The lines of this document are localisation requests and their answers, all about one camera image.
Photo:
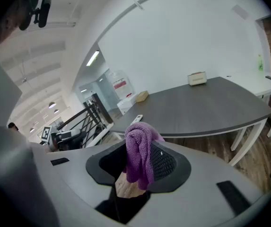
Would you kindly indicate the white remote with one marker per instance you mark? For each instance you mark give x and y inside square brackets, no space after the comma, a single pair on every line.
[137,119]

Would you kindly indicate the purple cleaning cloth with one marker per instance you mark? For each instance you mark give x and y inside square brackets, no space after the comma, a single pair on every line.
[140,150]

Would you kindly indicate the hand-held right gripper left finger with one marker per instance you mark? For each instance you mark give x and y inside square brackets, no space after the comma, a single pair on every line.
[73,174]

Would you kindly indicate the white cardboard box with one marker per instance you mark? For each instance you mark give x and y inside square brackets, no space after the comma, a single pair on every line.
[127,104]

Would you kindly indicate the round ceiling lamp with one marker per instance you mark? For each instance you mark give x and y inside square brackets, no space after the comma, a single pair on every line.
[52,105]
[56,111]

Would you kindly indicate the green bottle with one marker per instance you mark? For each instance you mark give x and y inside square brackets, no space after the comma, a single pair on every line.
[260,63]

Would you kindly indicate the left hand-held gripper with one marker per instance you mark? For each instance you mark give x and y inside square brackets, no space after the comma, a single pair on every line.
[64,136]

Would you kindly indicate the person's white shirt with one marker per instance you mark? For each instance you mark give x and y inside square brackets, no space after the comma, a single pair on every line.
[0,91]

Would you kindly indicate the cream plastic box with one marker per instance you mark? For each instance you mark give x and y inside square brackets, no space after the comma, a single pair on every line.
[197,79]

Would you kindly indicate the fluorescent ceiling light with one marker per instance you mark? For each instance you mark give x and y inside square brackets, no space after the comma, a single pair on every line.
[93,58]

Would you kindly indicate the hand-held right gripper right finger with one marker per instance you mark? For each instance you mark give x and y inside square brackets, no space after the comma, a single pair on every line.
[208,174]

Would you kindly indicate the black head-worn camera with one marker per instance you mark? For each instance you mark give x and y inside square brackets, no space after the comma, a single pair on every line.
[44,8]

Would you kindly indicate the wooden box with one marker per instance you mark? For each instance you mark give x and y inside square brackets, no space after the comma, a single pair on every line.
[142,96]

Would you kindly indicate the plastic-wrapped water jug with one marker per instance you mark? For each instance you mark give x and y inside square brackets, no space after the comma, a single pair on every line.
[121,85]

